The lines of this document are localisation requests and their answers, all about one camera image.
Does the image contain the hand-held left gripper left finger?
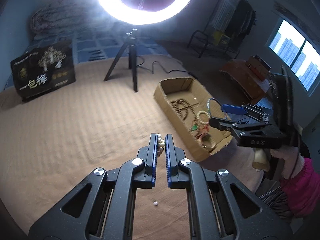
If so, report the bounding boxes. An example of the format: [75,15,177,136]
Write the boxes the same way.
[29,133,158,240]

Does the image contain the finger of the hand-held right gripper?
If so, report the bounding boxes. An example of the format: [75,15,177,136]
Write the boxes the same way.
[209,116,241,134]
[221,104,273,121]

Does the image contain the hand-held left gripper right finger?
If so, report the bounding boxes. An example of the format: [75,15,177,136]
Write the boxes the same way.
[164,134,293,240]

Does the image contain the white bead necklace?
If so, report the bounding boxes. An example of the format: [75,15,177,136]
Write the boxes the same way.
[156,133,166,158]

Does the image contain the red strap watch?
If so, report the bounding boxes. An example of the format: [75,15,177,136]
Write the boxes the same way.
[195,126,213,148]

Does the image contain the cream bead bracelet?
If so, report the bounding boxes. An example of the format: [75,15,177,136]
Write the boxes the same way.
[196,110,211,125]

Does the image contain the green pendant with red cord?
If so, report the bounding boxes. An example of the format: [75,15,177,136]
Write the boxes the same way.
[190,121,208,133]

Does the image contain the long brown bead necklace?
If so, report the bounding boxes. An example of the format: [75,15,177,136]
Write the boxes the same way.
[171,99,200,121]

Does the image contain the cardboard box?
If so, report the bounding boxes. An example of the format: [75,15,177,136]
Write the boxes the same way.
[153,76,233,162]

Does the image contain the person's right forearm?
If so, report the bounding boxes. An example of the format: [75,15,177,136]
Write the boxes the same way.
[279,157,320,218]

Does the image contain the person's right hand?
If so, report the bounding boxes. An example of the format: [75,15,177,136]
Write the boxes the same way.
[270,145,307,180]

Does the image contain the brown wooden bench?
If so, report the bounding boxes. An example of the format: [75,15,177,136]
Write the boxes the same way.
[219,59,272,105]

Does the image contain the small wooden box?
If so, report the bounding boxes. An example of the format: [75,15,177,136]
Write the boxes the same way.
[246,54,272,80]

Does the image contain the striped cloth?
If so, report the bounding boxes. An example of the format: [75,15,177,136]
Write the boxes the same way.
[257,185,295,218]

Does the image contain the yellow box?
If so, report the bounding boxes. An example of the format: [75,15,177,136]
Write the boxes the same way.
[212,31,230,46]

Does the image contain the black metal chair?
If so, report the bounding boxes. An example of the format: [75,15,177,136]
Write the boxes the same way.
[187,30,240,59]

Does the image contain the window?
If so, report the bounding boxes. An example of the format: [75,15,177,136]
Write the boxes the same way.
[269,19,320,92]

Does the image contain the dark hanging clothes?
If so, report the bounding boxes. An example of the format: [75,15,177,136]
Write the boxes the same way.
[225,0,258,50]

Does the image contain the black tripod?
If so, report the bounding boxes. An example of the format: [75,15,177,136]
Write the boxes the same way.
[104,27,144,92]

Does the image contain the white knitted garment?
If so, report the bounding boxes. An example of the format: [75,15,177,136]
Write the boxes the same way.
[212,0,235,30]

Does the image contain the black clothes rack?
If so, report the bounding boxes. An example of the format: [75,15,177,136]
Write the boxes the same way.
[209,0,258,48]

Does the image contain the blue patterned bed sheet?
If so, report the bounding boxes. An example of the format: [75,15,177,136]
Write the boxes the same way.
[25,22,175,63]

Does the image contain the black printed gift box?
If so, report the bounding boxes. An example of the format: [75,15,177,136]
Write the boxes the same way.
[10,39,77,102]

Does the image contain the folded floral quilt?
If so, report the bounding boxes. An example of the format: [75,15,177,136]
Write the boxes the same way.
[30,0,100,39]

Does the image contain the thin blue green wire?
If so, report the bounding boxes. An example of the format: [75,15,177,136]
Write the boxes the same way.
[206,97,232,120]

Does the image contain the black power cable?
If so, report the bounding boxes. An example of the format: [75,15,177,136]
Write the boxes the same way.
[136,56,198,77]

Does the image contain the white ring light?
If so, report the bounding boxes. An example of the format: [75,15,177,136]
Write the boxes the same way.
[95,0,198,25]

